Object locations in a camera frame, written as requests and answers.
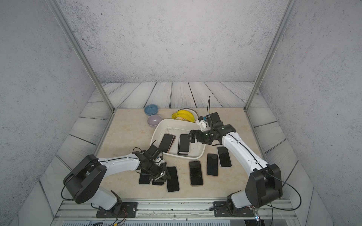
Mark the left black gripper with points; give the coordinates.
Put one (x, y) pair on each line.
(163, 173)

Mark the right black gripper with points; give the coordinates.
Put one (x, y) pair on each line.
(199, 133)

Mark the black phone white case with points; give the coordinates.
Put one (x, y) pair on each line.
(159, 182)

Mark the black phone thin case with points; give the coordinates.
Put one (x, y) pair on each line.
(184, 140)

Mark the black phone light blue case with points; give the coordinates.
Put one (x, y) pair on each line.
(144, 178)

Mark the white plastic storage box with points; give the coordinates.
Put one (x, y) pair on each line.
(176, 128)

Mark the black phone dark case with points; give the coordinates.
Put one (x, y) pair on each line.
(173, 182)

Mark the black phone red case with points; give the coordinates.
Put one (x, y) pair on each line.
(166, 143)

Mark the black phone pink case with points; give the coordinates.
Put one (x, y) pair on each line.
(196, 178)

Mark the black phone cream case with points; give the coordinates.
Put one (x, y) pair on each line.
(212, 165)

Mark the black phone grey case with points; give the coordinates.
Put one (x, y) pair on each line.
(224, 157)

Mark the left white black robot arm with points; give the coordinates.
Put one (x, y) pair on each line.
(83, 182)

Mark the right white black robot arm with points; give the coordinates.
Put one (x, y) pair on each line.
(264, 183)

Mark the plate with yellow bananas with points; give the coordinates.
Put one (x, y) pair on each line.
(185, 114)

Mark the purple ceramic bowl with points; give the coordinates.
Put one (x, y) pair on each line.
(154, 120)

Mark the blue ceramic bowl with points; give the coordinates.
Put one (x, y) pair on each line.
(151, 109)

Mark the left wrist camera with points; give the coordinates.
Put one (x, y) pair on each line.
(154, 151)

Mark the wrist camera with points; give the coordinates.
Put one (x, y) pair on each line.
(209, 121)
(154, 151)

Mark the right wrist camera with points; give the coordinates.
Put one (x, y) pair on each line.
(209, 121)

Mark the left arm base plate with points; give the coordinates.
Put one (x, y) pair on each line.
(120, 210)

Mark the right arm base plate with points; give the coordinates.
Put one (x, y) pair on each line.
(227, 209)

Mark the aluminium mounting rail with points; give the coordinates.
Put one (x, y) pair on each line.
(176, 212)

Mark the right metal frame post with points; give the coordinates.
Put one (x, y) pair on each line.
(271, 52)

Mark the metal frame post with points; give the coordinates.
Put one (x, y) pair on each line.
(271, 52)
(59, 16)

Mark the left metal frame post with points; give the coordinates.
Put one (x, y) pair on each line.
(59, 16)

